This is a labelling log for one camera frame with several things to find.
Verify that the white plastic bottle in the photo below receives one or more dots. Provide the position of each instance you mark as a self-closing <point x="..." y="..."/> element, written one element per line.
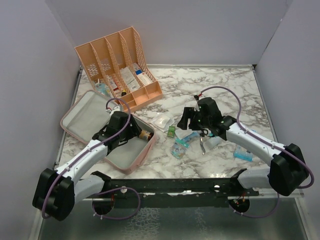
<point x="212" y="142"/>

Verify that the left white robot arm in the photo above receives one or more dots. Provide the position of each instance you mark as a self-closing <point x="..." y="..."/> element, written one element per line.
<point x="58" y="190"/>

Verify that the clear bandage bag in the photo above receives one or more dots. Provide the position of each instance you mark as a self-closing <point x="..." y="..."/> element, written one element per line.
<point x="178" y="151"/>

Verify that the brown medicine bottle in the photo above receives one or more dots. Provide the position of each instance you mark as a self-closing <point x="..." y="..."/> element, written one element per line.
<point x="146" y="135"/>

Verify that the red white medicine box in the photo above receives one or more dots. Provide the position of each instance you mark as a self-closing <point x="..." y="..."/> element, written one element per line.
<point x="113" y="83"/>

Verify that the alcohol wipes bag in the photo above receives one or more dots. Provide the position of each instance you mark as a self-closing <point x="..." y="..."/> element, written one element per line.
<point x="189" y="138"/>

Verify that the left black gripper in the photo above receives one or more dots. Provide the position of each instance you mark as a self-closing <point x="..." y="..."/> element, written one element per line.
<point x="134" y="130"/>

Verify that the blue patterned pouch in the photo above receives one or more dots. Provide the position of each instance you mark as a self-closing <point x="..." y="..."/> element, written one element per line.
<point x="102" y="88"/>

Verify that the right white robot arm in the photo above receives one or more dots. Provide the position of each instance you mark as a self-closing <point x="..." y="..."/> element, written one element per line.
<point x="285" y="170"/>

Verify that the blue white medicine box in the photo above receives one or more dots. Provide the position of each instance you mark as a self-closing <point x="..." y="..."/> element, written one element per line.
<point x="141" y="75"/>

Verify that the blue tissue pack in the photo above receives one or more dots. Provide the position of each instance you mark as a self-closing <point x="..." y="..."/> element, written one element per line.
<point x="242" y="153"/>

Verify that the teal bandage packet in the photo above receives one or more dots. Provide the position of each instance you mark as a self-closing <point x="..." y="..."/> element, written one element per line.
<point x="182" y="143"/>

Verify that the black handled scissors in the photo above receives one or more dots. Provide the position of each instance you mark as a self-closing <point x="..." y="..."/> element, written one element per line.
<point x="202" y="134"/>

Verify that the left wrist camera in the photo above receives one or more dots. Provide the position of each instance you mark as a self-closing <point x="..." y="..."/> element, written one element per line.
<point x="116" y="108"/>

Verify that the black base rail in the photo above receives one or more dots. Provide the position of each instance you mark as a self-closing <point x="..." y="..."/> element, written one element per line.
<point x="171" y="193"/>

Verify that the white gauze pack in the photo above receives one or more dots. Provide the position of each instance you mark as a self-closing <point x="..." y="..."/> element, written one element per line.
<point x="161" y="121"/>

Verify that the orange plastic file organizer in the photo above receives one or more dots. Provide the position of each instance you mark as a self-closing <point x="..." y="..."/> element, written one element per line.
<point x="107" y="55"/>

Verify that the small green box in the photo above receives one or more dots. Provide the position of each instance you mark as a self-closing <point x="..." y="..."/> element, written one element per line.
<point x="171" y="131"/>

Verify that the small dark bottle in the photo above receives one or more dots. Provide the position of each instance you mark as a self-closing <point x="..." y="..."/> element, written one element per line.
<point x="123" y="93"/>

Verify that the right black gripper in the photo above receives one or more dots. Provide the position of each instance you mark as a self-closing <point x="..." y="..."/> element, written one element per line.
<point x="187" y="114"/>

